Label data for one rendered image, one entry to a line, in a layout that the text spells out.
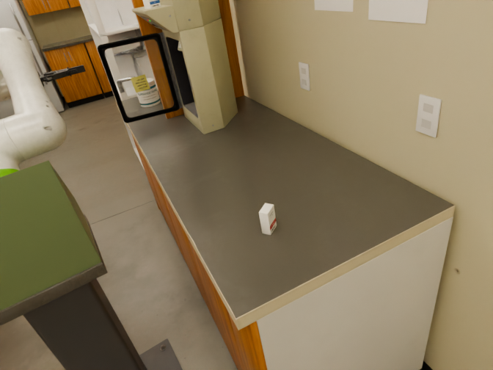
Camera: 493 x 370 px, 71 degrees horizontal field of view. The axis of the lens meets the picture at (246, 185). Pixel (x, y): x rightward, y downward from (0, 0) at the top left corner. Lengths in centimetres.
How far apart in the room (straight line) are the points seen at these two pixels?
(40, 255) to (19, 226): 10
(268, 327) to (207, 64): 116
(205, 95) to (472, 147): 110
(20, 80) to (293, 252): 97
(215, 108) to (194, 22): 38
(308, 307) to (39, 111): 92
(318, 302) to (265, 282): 16
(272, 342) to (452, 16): 92
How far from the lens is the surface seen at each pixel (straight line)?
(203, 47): 164
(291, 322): 96
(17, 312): 117
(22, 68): 136
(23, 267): 110
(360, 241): 99
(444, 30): 107
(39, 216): 103
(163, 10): 159
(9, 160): 119
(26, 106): 122
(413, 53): 114
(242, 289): 89
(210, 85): 168
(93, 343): 140
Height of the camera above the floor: 161
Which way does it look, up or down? 32 degrees down
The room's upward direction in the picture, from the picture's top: 10 degrees counter-clockwise
